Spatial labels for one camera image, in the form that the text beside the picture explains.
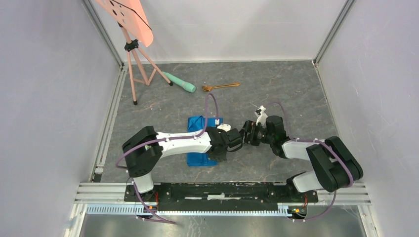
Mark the blue cloth napkin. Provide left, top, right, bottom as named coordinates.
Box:
left=186, top=116, right=218, bottom=167

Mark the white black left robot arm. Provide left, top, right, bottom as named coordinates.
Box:
left=122, top=126, right=243, bottom=201

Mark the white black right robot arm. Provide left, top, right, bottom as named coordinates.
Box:
left=240, top=116, right=364, bottom=201

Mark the gold spoon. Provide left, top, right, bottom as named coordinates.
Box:
left=201, top=83, right=240, bottom=92

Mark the mint green flashlight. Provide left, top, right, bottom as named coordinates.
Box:
left=163, top=72, right=196, bottom=93

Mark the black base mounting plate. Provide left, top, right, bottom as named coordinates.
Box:
left=141, top=182, right=319, bottom=211

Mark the pink music stand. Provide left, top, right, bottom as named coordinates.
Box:
left=97, top=0, right=173, bottom=105

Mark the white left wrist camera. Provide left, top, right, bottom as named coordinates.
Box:
left=214, top=118, right=231, bottom=132

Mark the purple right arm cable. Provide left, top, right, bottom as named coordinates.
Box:
left=261, top=101, right=355, bottom=222

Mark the white cable duct strip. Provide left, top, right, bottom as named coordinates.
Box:
left=86, top=204, right=292, bottom=217

